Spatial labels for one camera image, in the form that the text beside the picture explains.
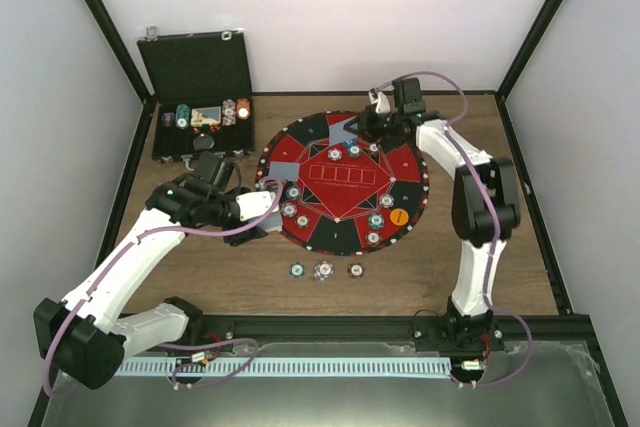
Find black poker case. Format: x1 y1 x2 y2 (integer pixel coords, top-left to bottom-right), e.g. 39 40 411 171
137 30 255 162

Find blue white chips in case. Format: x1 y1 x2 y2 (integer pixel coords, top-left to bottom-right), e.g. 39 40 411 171
222 99 237 126

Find clear dealer button in case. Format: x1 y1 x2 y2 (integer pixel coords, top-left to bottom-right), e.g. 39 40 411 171
193 134 215 151

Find orange round button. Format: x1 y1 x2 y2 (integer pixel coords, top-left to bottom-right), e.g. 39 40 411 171
389 208 409 226

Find blue card top seat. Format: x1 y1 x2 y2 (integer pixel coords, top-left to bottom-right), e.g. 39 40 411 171
327 114 358 146

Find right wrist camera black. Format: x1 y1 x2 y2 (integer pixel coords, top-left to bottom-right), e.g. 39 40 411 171
392 77 426 116

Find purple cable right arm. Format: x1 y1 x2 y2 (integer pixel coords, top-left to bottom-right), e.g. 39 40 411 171
372 70 532 388

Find brown poker chip stack table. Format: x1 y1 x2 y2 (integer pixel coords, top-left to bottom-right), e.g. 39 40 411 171
348 263 364 278

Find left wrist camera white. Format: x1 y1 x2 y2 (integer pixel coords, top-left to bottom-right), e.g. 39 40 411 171
235 191 276 222

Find round red black poker mat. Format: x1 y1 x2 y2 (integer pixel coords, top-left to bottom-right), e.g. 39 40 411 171
256 111 429 256

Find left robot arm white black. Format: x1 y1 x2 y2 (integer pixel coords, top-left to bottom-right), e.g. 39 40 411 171
33 177 284 398

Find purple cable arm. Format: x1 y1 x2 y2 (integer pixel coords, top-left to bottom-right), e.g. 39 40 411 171
42 176 286 401
372 70 532 388

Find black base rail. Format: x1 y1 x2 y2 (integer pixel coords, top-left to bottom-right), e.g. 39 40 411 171
59 314 591 353

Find black aluminium frame post right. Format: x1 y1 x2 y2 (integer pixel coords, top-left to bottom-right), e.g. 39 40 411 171
497 0 594 98

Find orange chips in case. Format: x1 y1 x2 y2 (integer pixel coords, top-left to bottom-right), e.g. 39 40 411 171
236 98 251 120

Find black aluminium frame post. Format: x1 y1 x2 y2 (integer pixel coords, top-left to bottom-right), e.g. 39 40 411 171
53 0 151 98
497 0 594 98

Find green poker chip stack table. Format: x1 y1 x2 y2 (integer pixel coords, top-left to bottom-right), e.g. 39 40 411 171
289 263 306 278

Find purple chip stack in case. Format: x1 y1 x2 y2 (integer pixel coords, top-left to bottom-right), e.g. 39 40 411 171
161 113 174 127

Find black aluminium frame post left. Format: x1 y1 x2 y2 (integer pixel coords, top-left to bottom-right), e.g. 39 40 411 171
53 0 151 98

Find light blue slotted cable duct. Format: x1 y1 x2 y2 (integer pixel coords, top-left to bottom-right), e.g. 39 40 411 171
116 357 451 379

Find blue card seat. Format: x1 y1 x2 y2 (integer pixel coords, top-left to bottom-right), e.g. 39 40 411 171
327 114 358 146
269 161 300 182

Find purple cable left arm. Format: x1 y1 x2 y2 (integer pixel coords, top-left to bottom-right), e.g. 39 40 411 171
42 176 286 401

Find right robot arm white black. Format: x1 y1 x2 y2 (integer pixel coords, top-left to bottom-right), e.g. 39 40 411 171
355 105 521 350

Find card deck in case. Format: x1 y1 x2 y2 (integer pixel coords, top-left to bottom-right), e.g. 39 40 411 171
190 106 222 127

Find metal sheet front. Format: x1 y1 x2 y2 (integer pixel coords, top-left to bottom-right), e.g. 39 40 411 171
43 342 615 426

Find green chip stack in case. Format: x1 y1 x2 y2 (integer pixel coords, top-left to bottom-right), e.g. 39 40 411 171
174 104 191 129

